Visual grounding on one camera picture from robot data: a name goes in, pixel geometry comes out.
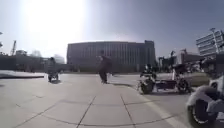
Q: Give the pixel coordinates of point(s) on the grey paved plaza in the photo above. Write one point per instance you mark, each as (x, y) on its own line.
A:
(83, 100)

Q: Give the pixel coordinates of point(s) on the white scooter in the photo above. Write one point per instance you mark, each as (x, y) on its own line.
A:
(208, 100)

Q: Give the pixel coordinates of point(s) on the white striped building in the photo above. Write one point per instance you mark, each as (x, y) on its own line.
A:
(210, 43)

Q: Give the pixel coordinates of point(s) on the dark wide building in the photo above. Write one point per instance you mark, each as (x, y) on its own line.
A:
(113, 53)

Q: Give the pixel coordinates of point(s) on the parked dark scooter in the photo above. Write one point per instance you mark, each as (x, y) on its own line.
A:
(165, 81)

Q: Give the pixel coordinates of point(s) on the person on scooter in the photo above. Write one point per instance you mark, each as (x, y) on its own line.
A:
(52, 70)

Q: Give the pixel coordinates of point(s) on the low dark building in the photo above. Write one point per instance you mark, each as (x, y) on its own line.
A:
(20, 62)

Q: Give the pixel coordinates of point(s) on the construction crane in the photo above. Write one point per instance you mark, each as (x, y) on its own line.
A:
(13, 48)

